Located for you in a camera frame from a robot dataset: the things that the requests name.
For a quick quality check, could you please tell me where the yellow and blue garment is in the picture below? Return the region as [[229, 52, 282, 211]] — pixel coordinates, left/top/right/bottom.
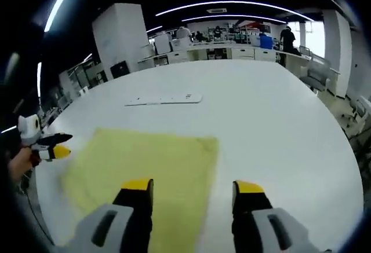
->
[[59, 127, 220, 248]]

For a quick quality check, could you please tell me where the white lab counter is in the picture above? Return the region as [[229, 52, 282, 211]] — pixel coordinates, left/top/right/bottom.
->
[[138, 44, 340, 66]]

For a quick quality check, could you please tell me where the white square pillar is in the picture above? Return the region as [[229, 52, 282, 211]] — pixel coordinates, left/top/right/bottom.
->
[[92, 2, 152, 78]]

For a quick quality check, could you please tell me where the long curved ceiling light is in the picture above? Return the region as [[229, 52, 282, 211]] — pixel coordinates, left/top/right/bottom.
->
[[181, 14, 291, 24], [154, 0, 314, 22]]

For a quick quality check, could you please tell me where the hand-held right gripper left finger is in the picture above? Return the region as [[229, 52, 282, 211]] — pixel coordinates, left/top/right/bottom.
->
[[62, 178, 154, 253]]

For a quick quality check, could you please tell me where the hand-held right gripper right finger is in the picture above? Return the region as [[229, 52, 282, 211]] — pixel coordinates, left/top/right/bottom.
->
[[231, 179, 319, 253]]

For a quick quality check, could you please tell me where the blue box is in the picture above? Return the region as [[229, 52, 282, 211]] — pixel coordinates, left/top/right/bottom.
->
[[259, 34, 275, 49]]

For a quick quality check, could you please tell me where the person's left hand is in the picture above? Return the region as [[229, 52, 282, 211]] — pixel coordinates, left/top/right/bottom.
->
[[9, 147, 37, 182]]

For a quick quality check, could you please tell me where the white office chair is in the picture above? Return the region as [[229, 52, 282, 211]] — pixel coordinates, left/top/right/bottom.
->
[[299, 45, 334, 92]]

